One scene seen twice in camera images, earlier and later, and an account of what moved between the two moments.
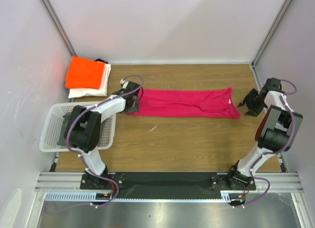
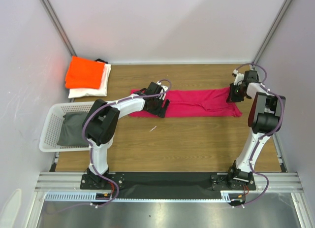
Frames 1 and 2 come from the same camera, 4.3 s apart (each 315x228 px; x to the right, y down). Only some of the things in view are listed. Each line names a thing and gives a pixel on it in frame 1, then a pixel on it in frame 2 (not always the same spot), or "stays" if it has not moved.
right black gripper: [252, 103] to [234, 97]
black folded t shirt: [100, 60] stays
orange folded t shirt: [84, 73] stays
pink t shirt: [213, 103] stays
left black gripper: [135, 109] to [159, 112]
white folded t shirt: [102, 91] stays
